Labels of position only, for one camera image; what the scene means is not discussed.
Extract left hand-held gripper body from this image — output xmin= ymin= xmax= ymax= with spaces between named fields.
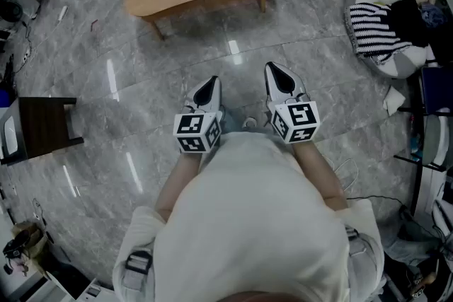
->
xmin=173 ymin=104 xmax=225 ymax=155

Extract person's white shirt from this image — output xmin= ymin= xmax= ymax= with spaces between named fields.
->
xmin=112 ymin=130 xmax=386 ymax=302

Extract black clothing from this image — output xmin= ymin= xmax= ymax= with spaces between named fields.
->
xmin=388 ymin=0 xmax=432 ymax=49

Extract blue crumpled cloth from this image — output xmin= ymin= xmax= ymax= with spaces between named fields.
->
xmin=420 ymin=3 xmax=447 ymax=28

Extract person's right forearm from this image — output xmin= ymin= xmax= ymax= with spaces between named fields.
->
xmin=292 ymin=140 xmax=350 ymax=212

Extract white cloth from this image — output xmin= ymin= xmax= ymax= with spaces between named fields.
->
xmin=383 ymin=86 xmax=407 ymax=117

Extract dark wooden stool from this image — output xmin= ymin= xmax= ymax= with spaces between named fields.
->
xmin=0 ymin=96 xmax=85 ymax=167

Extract grey shoulder strap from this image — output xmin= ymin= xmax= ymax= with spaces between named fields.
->
xmin=345 ymin=225 xmax=377 ymax=259
xmin=122 ymin=246 xmax=156 ymax=294

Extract person's blue jeans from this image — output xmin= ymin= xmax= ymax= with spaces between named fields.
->
xmin=221 ymin=108 xmax=247 ymax=134

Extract person's left forearm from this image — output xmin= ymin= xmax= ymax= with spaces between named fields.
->
xmin=154 ymin=151 xmax=203 ymax=223

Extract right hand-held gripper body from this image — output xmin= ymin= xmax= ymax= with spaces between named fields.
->
xmin=267 ymin=91 xmax=321 ymax=145

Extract blue chair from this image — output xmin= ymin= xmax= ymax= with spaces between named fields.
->
xmin=420 ymin=66 xmax=453 ymax=115

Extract black white striped blanket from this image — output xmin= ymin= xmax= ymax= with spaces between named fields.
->
xmin=348 ymin=2 xmax=414 ymax=65

